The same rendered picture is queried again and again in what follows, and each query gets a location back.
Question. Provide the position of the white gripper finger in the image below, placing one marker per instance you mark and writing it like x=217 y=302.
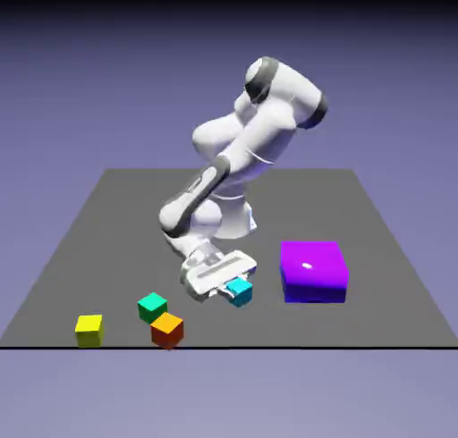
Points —
x=226 y=292

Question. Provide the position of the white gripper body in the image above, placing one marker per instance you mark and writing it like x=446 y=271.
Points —
x=218 y=271

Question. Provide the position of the small cyan cube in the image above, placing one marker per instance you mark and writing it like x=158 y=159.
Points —
x=240 y=292

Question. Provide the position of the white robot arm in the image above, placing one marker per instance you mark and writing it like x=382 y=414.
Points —
x=264 y=123

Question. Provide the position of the small orange cube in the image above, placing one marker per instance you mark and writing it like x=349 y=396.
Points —
x=167 y=330

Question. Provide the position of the small green cube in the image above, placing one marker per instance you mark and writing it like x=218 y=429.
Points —
x=152 y=306

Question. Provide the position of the small yellow cube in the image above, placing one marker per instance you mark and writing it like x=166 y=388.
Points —
x=89 y=330

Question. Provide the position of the large purple box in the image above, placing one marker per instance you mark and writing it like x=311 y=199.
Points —
x=313 y=271

